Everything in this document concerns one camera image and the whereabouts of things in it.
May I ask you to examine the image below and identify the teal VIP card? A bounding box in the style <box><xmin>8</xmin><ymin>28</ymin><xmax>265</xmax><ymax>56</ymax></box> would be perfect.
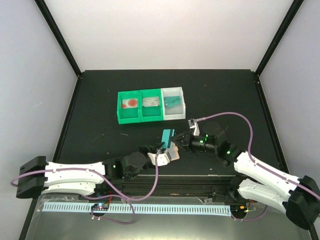
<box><xmin>161</xmin><ymin>128</ymin><xmax>175</xmax><ymax>149</ymax></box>
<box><xmin>163</xmin><ymin>96</ymin><xmax>181</xmax><ymax>109</ymax></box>

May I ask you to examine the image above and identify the white bin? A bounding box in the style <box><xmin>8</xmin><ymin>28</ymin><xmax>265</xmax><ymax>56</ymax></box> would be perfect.
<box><xmin>160</xmin><ymin>87</ymin><xmax>186</xmax><ymax>121</ymax></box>

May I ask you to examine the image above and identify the green bin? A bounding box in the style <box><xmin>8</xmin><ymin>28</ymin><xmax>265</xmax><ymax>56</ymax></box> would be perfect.
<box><xmin>139</xmin><ymin>88</ymin><xmax>164</xmax><ymax>122</ymax></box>
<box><xmin>117</xmin><ymin>90</ymin><xmax>142</xmax><ymax>125</ymax></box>

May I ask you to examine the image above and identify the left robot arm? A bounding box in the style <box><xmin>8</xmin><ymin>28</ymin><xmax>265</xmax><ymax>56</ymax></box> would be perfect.
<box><xmin>10</xmin><ymin>142</ymin><xmax>172</xmax><ymax>201</ymax></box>

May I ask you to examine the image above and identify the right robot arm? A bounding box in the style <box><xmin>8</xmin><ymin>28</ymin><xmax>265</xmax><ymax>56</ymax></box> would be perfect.
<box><xmin>171</xmin><ymin>122</ymin><xmax>320</xmax><ymax>230</ymax></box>

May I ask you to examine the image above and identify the white card in bin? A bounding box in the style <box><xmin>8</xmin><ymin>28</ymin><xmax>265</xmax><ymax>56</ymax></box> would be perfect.
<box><xmin>142</xmin><ymin>96</ymin><xmax>160</xmax><ymax>108</ymax></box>

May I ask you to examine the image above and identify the red circle card in bin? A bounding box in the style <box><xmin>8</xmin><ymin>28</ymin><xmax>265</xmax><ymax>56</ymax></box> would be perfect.
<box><xmin>121</xmin><ymin>98</ymin><xmax>139</xmax><ymax>109</ymax></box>

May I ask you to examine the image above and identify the small circuit board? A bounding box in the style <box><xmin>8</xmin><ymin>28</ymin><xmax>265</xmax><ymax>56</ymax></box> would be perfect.
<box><xmin>91</xmin><ymin>203</ymin><xmax>109</xmax><ymax>211</ymax></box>

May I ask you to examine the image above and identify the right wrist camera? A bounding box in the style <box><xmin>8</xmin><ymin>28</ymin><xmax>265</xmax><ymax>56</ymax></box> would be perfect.
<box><xmin>188</xmin><ymin>118</ymin><xmax>200</xmax><ymax>136</ymax></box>

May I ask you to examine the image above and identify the black aluminium rail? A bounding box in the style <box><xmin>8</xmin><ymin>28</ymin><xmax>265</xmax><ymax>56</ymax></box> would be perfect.
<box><xmin>37</xmin><ymin>173</ymin><xmax>253</xmax><ymax>201</ymax></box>

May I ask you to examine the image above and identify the white slotted cable duct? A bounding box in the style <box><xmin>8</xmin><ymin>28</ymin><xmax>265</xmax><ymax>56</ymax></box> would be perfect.
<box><xmin>42</xmin><ymin>202</ymin><xmax>232</xmax><ymax>217</ymax></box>

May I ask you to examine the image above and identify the purple cable loop front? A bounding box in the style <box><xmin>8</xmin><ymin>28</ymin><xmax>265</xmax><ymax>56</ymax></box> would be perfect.
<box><xmin>90</xmin><ymin>197</ymin><xmax>137</xmax><ymax>225</ymax></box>

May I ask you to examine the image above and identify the black frame post right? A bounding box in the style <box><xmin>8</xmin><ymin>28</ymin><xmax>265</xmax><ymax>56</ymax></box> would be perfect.
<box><xmin>255</xmin><ymin>0</ymin><xmax>304</xmax><ymax>77</ymax></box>

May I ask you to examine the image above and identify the black frame post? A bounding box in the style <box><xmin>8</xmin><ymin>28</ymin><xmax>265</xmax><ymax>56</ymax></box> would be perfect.
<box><xmin>34</xmin><ymin>0</ymin><xmax>82</xmax><ymax>77</ymax></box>
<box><xmin>255</xmin><ymin>0</ymin><xmax>304</xmax><ymax>77</ymax></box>

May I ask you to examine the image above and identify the black frame post left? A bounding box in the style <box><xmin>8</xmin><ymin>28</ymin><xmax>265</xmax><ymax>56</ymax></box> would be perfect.
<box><xmin>34</xmin><ymin>0</ymin><xmax>82</xmax><ymax>77</ymax></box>

